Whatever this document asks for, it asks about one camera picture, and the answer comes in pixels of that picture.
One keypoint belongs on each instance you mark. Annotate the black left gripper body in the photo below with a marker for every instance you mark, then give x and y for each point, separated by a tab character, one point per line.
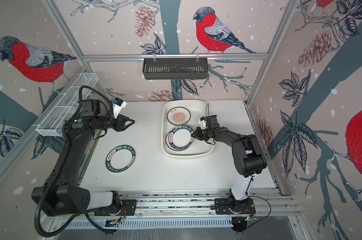
118	124

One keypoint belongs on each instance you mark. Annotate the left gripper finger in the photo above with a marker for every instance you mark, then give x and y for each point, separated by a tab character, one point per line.
125	126
128	120

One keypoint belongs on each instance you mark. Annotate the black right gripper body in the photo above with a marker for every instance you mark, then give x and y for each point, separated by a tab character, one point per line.
205	134

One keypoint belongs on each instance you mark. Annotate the green ring plate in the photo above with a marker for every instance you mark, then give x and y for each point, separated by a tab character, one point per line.
180	138
120	158

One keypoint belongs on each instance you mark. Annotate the orange sunburst plate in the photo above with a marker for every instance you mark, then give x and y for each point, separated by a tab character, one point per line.
178	116

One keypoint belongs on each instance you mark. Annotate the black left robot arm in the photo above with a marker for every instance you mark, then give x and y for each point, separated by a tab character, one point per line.
61	195

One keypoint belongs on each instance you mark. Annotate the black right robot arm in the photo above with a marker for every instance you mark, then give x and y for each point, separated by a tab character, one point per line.
248	161

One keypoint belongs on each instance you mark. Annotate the white plastic bin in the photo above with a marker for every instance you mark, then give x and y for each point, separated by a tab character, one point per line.
198	148

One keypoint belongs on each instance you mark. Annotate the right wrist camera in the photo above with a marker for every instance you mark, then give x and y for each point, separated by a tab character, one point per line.
203	123

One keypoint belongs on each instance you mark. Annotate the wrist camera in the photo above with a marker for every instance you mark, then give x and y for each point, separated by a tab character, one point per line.
117	105
203	123

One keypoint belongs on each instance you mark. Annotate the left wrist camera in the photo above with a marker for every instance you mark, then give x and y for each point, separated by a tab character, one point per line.
117	105

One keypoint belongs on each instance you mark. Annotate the white mesh wall shelf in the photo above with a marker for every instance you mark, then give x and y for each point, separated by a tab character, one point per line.
67	105

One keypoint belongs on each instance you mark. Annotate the black hanging wire basket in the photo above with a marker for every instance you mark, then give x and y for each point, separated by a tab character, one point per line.
175	69

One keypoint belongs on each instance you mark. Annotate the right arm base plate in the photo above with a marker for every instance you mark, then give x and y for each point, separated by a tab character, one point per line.
224	207

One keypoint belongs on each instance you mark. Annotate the aluminium frame top bar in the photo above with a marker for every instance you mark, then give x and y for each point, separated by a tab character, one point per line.
137	58

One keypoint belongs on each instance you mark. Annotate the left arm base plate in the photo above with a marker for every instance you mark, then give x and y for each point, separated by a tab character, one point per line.
124	208

